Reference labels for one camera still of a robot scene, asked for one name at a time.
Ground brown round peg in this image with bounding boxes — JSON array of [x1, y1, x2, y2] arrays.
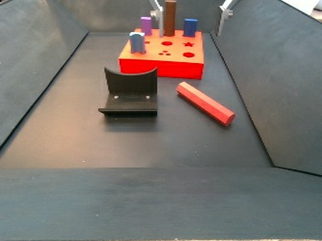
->
[[163, 0, 176, 37]]

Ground black curved peg stand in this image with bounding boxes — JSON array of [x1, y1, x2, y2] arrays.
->
[[97, 69, 159, 116]]

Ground red hexagon peg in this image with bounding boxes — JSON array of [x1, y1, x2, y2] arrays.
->
[[176, 82, 235, 126]]

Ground purple peg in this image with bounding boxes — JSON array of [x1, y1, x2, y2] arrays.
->
[[140, 17, 152, 36]]

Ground red shape sorter block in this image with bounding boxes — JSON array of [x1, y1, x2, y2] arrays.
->
[[117, 29, 204, 80]]

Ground grey-blue arch peg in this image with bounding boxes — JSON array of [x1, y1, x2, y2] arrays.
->
[[129, 32, 145, 54]]

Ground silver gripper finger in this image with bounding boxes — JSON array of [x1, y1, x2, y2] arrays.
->
[[148, 0, 163, 36], [216, 0, 233, 36]]

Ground blue rectangular peg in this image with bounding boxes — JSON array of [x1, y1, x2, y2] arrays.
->
[[183, 19, 197, 37]]

